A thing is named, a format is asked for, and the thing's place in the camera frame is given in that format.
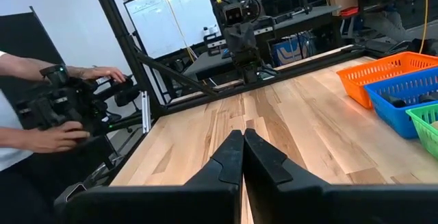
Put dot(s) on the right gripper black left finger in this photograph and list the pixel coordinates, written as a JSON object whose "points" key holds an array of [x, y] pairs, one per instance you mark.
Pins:
{"points": [[191, 203]]}

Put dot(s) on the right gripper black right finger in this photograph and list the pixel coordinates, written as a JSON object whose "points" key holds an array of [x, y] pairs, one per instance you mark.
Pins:
{"points": [[308, 203]]}

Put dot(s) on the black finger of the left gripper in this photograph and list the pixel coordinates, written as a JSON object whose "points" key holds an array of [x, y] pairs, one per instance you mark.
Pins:
{"points": [[249, 37], [234, 39]]}

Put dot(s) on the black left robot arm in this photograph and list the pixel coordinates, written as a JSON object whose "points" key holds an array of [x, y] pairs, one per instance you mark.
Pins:
{"points": [[251, 70]]}

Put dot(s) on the blue printed box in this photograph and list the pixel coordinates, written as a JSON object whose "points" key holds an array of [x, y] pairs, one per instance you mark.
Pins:
{"points": [[287, 54]]}

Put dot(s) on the whiteboard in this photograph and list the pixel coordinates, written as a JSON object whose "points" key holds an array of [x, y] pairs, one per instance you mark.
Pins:
{"points": [[164, 22]]}

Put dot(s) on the red tray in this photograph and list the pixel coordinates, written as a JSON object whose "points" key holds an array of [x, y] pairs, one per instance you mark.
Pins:
{"points": [[349, 11]]}

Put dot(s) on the blue plastic basket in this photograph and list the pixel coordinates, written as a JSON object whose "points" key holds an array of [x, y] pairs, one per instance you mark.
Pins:
{"points": [[390, 121]]}

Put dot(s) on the orange plastic basket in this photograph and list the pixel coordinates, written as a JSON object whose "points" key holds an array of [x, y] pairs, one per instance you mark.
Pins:
{"points": [[362, 87]]}

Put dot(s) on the green plastic basket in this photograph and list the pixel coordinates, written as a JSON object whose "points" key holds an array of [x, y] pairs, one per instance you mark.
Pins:
{"points": [[424, 135]]}

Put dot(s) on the black divider panel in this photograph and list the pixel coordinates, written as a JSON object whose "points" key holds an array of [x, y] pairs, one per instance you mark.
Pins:
{"points": [[24, 32]]}

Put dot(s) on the person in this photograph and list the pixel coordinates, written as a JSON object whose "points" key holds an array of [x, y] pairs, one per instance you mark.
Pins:
{"points": [[10, 114]]}

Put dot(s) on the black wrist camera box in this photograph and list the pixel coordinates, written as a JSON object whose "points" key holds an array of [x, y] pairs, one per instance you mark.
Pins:
{"points": [[233, 14]]}

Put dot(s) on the silver aluminium bracket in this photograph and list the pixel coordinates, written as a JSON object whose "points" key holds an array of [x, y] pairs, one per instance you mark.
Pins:
{"points": [[146, 114]]}

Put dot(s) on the black metal table frame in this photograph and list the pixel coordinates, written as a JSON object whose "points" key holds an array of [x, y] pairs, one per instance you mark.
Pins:
{"points": [[114, 11]]}

